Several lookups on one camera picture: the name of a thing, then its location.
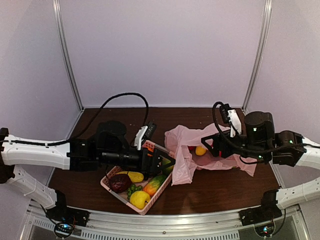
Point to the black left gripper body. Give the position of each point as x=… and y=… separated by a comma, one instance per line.
x=145, y=167

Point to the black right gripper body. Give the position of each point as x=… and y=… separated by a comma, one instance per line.
x=227, y=151

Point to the yellow green pear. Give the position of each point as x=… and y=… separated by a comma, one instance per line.
x=200, y=151

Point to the pink plastic bag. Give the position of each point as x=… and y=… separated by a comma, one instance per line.
x=179, y=139

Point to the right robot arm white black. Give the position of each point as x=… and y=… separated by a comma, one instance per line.
x=261, y=143

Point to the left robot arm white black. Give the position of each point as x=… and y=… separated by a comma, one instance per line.
x=107, y=146

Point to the orange fruit in bag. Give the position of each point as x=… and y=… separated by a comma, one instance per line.
x=150, y=152

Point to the pink plastic basket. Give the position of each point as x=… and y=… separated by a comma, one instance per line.
x=123, y=196

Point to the yellow starfruit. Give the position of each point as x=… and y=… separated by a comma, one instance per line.
x=135, y=177

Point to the green orange mango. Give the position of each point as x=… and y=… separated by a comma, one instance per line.
x=154, y=184

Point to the green grape bunch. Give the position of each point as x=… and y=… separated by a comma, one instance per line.
x=133, y=188

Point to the dark purple mangosteen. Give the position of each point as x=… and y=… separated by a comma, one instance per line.
x=119, y=183

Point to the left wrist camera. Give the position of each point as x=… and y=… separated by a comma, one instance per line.
x=144, y=133

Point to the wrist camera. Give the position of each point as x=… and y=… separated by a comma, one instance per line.
x=229, y=116
x=144, y=133

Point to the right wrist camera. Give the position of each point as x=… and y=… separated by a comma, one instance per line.
x=229, y=116

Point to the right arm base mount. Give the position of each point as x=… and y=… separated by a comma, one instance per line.
x=262, y=216

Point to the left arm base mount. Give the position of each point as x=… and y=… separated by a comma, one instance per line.
x=65, y=220

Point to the front aluminium rail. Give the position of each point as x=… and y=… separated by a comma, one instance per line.
x=225, y=225

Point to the right aluminium frame post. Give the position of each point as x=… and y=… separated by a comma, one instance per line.
x=263, y=36

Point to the aluminium frame post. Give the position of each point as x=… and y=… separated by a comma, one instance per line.
x=263, y=36
x=65, y=53

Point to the left aluminium frame post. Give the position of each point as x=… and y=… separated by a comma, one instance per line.
x=65, y=53

